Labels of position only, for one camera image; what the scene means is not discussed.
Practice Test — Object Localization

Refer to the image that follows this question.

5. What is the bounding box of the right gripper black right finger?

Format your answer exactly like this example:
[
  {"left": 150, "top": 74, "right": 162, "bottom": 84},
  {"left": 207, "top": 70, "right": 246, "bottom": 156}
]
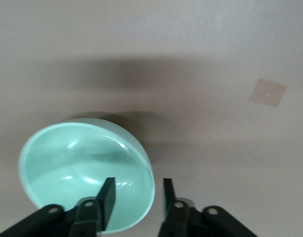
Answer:
[{"left": 158, "top": 178, "right": 260, "bottom": 237}]

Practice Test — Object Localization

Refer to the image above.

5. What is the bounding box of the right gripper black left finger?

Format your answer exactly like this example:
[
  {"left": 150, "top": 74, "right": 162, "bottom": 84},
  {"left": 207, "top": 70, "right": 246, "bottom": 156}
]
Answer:
[{"left": 0, "top": 177, "right": 117, "bottom": 237}]

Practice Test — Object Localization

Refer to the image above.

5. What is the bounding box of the green bowl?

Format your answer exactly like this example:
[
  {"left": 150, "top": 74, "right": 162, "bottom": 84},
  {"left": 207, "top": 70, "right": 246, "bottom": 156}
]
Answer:
[{"left": 17, "top": 118, "right": 157, "bottom": 235}]

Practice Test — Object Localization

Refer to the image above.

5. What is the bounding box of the brown tape square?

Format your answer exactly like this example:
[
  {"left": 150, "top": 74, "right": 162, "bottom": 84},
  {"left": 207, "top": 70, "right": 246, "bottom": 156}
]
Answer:
[{"left": 248, "top": 78, "right": 289, "bottom": 108}]

